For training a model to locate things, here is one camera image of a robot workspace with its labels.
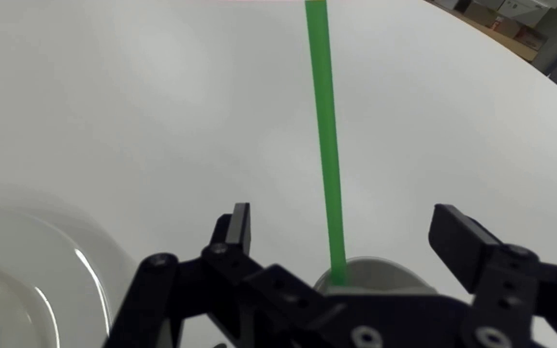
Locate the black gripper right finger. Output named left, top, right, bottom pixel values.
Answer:
left=427, top=203, right=498, bottom=292

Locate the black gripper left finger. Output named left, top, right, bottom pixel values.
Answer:
left=201, top=203, right=251, bottom=267

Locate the cardboard box under desk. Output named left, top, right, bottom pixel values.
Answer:
left=427, top=0, right=557, bottom=62

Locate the white round plate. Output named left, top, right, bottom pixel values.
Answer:
left=0, top=207, right=133, bottom=348

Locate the green plastic straw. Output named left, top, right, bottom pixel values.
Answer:
left=303, top=0, right=346, bottom=284

